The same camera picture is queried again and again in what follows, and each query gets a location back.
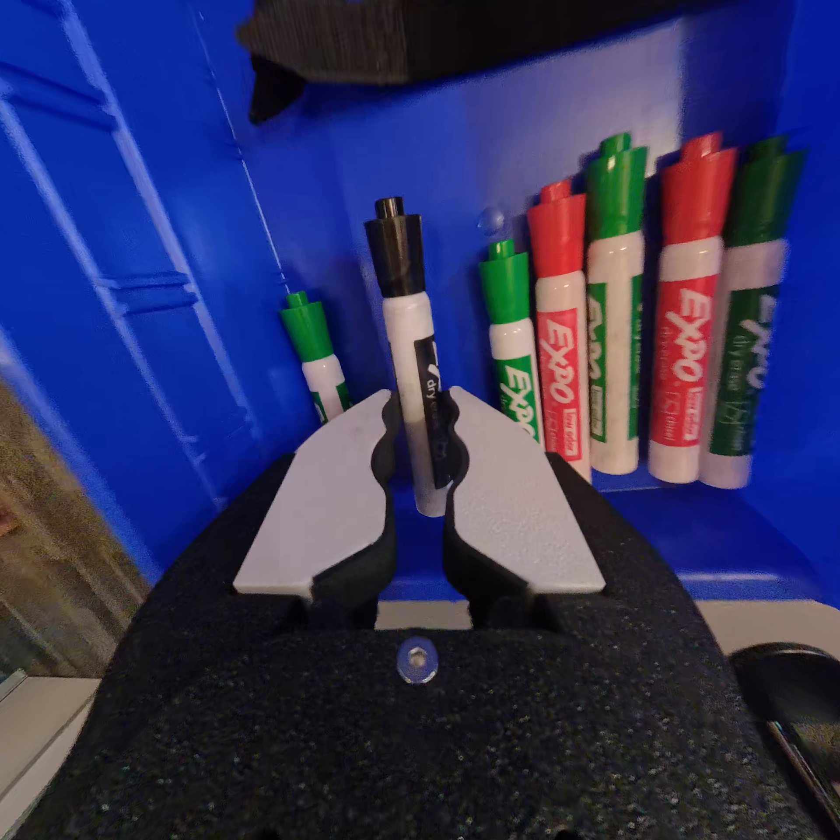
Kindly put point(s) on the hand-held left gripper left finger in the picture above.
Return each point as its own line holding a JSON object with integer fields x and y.
{"x": 315, "y": 519}

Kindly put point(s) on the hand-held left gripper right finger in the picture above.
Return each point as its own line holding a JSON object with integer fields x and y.
{"x": 525, "y": 519}

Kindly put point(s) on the black dry erase marker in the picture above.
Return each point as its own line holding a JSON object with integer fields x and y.
{"x": 407, "y": 328}

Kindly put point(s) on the blue plastic bin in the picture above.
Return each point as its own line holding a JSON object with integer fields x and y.
{"x": 131, "y": 197}

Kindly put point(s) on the green dry erase marker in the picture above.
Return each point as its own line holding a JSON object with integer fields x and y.
{"x": 751, "y": 315}
{"x": 315, "y": 355}
{"x": 509, "y": 341}
{"x": 614, "y": 289}

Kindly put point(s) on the red dry erase marker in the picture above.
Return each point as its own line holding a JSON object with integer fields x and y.
{"x": 689, "y": 302}
{"x": 561, "y": 328}

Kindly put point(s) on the black rounded object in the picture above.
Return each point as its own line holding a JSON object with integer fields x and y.
{"x": 788, "y": 709}

